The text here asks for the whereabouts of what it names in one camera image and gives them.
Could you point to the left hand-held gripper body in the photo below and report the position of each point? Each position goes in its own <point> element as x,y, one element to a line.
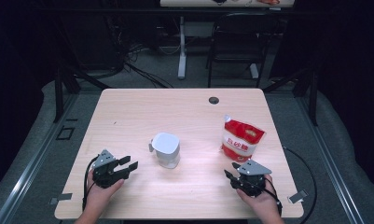
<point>104,161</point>

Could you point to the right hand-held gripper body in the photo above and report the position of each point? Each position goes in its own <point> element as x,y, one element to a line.
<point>253,169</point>

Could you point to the red and white sugar bag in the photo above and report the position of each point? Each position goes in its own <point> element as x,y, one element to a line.
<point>240,140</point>

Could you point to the white lidded container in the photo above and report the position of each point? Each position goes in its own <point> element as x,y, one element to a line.
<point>166,146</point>

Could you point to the person's left hand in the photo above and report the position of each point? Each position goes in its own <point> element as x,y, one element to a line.
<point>99,196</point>

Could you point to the person's right hand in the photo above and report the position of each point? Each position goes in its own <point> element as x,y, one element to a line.
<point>264,203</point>

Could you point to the grey tape strip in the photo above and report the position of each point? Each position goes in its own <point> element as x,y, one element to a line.
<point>63,197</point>
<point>298,196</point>

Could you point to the black table grommet hole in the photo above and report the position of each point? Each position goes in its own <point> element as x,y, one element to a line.
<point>214,100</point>

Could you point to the black metal stand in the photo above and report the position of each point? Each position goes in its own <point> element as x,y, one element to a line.
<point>313,99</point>
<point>58,93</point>

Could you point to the white desk leg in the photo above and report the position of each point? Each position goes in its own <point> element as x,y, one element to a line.
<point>254,71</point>
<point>182,56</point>

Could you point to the grey cloth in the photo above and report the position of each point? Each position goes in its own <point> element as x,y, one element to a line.
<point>352,161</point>

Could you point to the black folding chair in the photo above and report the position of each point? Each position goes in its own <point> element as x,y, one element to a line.
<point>240,37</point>

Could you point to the aluminium floor rail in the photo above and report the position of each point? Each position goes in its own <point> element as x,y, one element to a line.
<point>32,168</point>
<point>330,161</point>

